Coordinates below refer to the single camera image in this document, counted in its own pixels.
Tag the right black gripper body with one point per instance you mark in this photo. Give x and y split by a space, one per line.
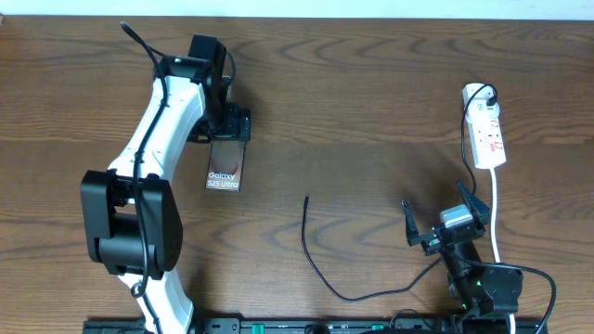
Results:
433 245

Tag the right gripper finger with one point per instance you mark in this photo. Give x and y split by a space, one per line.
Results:
480 212
412 232

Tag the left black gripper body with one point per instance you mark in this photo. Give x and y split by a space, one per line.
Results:
225 122

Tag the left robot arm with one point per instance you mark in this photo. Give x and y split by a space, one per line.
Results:
131 221

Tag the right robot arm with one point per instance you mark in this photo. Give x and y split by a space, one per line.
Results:
488 292

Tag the white charger plug adapter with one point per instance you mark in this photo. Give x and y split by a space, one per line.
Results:
486 107

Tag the white power strip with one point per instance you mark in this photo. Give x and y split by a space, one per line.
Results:
487 143

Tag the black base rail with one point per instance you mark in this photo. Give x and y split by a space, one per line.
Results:
406 324

